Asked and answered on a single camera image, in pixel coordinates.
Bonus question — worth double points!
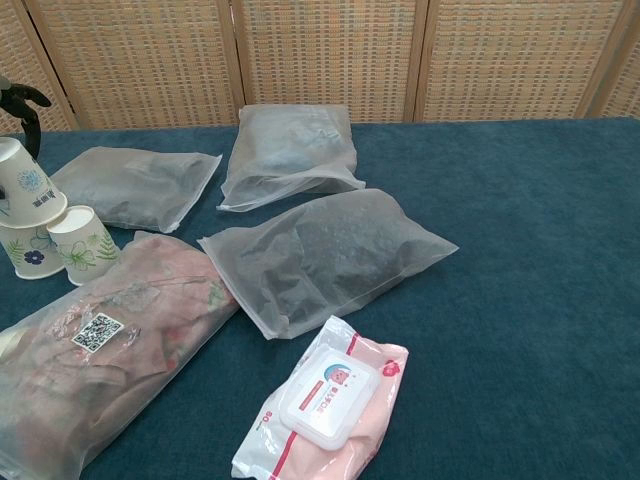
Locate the pink wet wipes pack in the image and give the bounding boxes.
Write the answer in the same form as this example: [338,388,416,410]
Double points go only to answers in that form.
[230,314,410,480]

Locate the frosted bag with dark garment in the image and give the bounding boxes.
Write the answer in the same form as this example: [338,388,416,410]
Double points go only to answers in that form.
[197,188,460,341]

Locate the frosted bag with light-blue garment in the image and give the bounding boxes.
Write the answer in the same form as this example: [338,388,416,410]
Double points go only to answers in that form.
[215,103,367,212]

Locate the white paper cup navy flower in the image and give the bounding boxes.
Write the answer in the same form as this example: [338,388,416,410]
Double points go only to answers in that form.
[0,214,66,280]

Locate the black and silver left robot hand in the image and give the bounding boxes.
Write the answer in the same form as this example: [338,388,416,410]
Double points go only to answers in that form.
[0,77,53,217]

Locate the white paper cup light-blue flowers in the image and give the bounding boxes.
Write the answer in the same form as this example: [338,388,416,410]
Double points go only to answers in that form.
[0,135,69,226]

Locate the wicker folding screen wooden frame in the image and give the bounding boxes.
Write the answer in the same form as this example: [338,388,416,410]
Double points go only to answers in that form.
[0,0,640,136]

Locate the blue carpet table mat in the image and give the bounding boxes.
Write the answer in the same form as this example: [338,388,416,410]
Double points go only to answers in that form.
[0,115,640,480]

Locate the white paper cup green leaves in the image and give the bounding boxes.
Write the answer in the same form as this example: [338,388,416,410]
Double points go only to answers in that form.
[45,204,121,287]

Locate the frosted bag with grey garment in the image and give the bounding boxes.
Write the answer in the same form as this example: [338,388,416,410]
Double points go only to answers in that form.
[49,146,224,234]

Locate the frosted bag pink garment QR label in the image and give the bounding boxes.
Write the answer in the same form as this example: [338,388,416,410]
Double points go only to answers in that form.
[0,230,240,474]

